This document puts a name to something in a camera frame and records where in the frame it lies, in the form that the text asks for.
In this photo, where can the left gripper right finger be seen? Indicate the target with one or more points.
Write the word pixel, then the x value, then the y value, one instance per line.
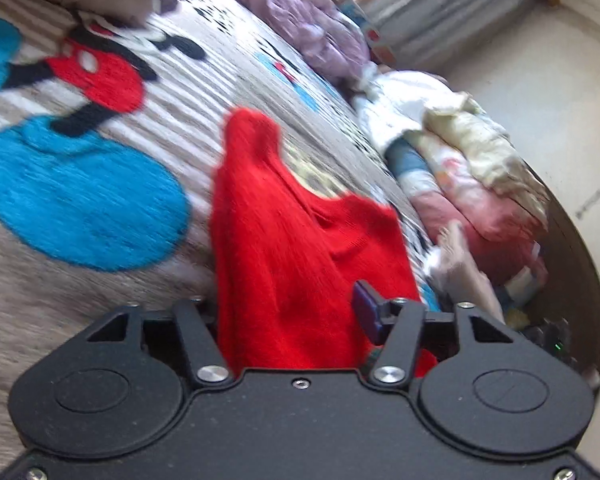
pixel 395 326

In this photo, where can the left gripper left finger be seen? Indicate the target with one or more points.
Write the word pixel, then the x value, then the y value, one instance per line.
pixel 204 364

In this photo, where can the red knit sweater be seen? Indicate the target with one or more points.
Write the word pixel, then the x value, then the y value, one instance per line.
pixel 286 260

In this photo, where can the folded beige sweater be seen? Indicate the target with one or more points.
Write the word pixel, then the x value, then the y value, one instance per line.
pixel 455 274

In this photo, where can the pile of folded quilts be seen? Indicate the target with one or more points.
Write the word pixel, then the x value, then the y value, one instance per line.
pixel 454 163

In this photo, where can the dark wooden bed headboard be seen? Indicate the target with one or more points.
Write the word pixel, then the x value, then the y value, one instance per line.
pixel 572 289

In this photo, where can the colourful alphabet headboard panel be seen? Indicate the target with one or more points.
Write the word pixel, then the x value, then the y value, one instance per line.
pixel 381 52

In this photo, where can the purple crumpled duvet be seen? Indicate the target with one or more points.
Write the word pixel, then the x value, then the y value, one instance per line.
pixel 328 41

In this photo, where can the grey curtain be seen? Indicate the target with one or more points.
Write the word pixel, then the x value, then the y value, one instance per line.
pixel 428 34

